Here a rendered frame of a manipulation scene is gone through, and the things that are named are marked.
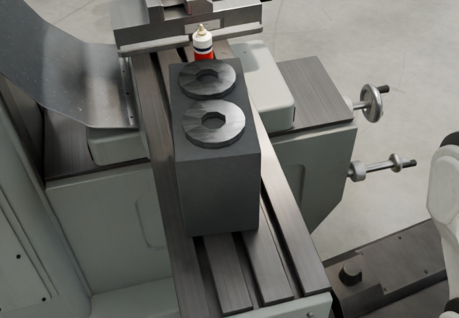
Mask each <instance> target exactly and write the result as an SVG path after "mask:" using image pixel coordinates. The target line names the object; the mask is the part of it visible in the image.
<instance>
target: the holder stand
mask: <svg viewBox="0 0 459 318"><path fill-rule="evenodd" d="M168 68H169V88H170V100H171V120H172V130H173V151H174V162H175V166H176V175H177V180H178V188H179V193H180V201H181V206H182V215H183V219H184V228H185V232H186V236H187V237H195V236H201V235H212V234H218V233H229V232H236V231H247V230H253V229H258V228H259V224H260V184H261V163H262V151H261V148H260V142H259V139H258V134H257V130H256V127H255V121H254V118H253V112H252V109H251V103H250V99H249V94H248V91H247V85H246V82H245V76H244V73H243V69H242V64H241V60H240V58H239V57H235V58H227V59H200V60H197V61H192V62H184V63H171V64H169V66H168Z"/></svg>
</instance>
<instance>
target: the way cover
mask: <svg viewBox="0 0 459 318"><path fill-rule="evenodd" d="M4 1H5V2H4ZM2 2H3V3H2ZM35 28H36V29H35ZM12 44H13V45H12ZM68 49H69V50H68ZM2 50H3V51H2ZM7 50H9V51H7ZM71 52H72V53H71ZM3 54H4V56H3ZM77 54H78V55H77ZM23 55H24V56H23ZM57 59H58V60H57ZM118 61H119V62H118ZM11 64H12V65H11ZM114 64H115V65H114ZM97 68H98V69H97ZM7 69H8V70H7ZM23 72H24V73H23ZM0 73H1V74H2V75H3V76H4V77H6V78H7V79H8V80H9V81H11V82H12V83H13V84H15V85H16V86H17V87H18V88H19V89H21V90H22V91H23V92H25V93H26V94H27V95H28V96H29V97H30V98H32V99H33V100H35V101H36V102H37V103H38V104H39V105H41V106H43V107H44V108H46V109H48V110H50V111H53V112H55V113H58V114H60V115H63V116H64V117H67V118H69V119H72V120H74V121H77V122H79V123H81V124H83V125H86V126H89V127H91V128H130V129H139V126H138V121H137V114H136V110H135V103H134V99H133V92H132V87H131V83H130V76H129V72H128V65H127V60H126V57H125V58H120V57H118V55H117V49H116V46H115V44H99V43H89V42H84V41H82V40H80V39H78V38H76V37H74V36H73V35H70V34H69V33H67V32H65V31H63V30H61V29H60V28H58V27H56V26H54V25H52V24H50V23H48V22H47V21H45V20H44V19H43V18H41V17H40V16H39V15H38V14H37V13H36V12H35V11H34V10H33V9H32V8H31V7H30V6H29V5H28V4H27V3H26V2H25V1H24V0H0ZM103 73H104V74H103ZM83 74H84V75H83ZM15 75H17V76H15ZM87 75H88V76H87ZM27 78H28V79H27ZM47 80H48V81H47ZM35 81H36V82H35ZM70 84H71V85H70ZM121 88H122V89H121ZM31 90H32V91H31ZM54 91H55V93H54ZM65 91H67V92H65ZM54 95H55V96H54ZM123 95H125V96H126V97H125V96H123ZM109 98H110V99H109ZM82 101H83V102H82ZM90 102H91V103H93V104H91V103H90ZM108 102H109V103H108ZM77 105H78V106H77ZM114 106H116V107H114ZM62 109H63V110H62ZM80 109H81V110H80ZM70 111H71V112H70ZM80 111H81V112H80ZM98 116H99V117H98ZM124 117H125V118H124ZM109 118H110V119H109ZM107 119H108V120H107Z"/></svg>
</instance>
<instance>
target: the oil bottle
mask: <svg viewBox="0 0 459 318"><path fill-rule="evenodd" d="M193 48H194V56H195V61H197V60H200V59H213V53H212V34H211V33H210V32H208V31H206V29H204V27H203V25H202V24H201V25H200V26H199V29H198V30H197V32H195V33H194V34H193Z"/></svg>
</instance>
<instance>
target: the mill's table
mask: <svg viewBox="0 0 459 318"><path fill-rule="evenodd" d="M189 44H190V46H185V47H181V48H174V49H169V50H162V51H158V52H154V53H147V54H143V55H136V56H132V57H131V59H132V64H133V70H134V74H135V81H136V85H137V92H138V96H139V102H140V107H141V113H142V117H143V124H144V128H145V135H146V139H147V142H148V149H149V153H150V160H151V164H152V170H153V174H154V181H155V185H156V191H157V196H158V202H159V206H160V211H161V217H162V221H163V228H164V232H165V239H166V243H167V249H168V253H169V260H170V264H171V271H172V274H173V281H174V285H175V289H176V295H177V300H178V306H179V310H180V317H181V318H328V316H329V312H330V309H331V305H332V301H333V298H332V297H331V289H332V285H331V283H330V280H329V277H328V276H327V274H326V271H325V269H324V266H323V264H322V262H321V260H320V257H319V254H318V252H317V250H316V247H315V245H314V243H313V240H312V238H311V236H310V234H309V231H308V229H307V226H306V224H305V221H304V220H303V217H302V215H301V212H300V209H299V208H298V205H297V203H296V200H295V198H294V195H293V194H292V191H291V189H290V186H289V184H288V181H287V179H286V177H285V175H284V172H283V170H282V168H281V165H280V163H279V160H278V158H277V155H276V153H275V150H274V149H273V146H272V144H271V141H270V139H269V137H268V135H267V132H266V130H265V127H264V125H263V123H262V120H261V118H260V115H259V113H258V110H257V109H256V107H255V104H254V101H253V99H252V97H251V94H250V92H249V90H248V87H247V91H248V94H249V99H250V103H251V109H252V112H253V118H254V121H255V127H256V130H257V134H258V139H259V142H260V148H261V151H262V163H261V184H260V224H259V228H258V229H253V230H247V231H236V232H229V233H218V234H212V235H201V236H195V237H187V236H186V232H185V228H184V219H183V215H182V206H181V201H180V193H179V188H178V180H177V175H176V166H175V162H174V151H173V130H172V120H171V100H170V88H169V68H168V66H169V64H171V63H184V62H192V61H194V60H195V56H194V48H193V41H190V42H189ZM212 53H213V59H227V58H235V56H234V54H233V52H232V50H231V47H230V45H229V42H228V41H227V39H226V40H219V41H214V42H212Z"/></svg>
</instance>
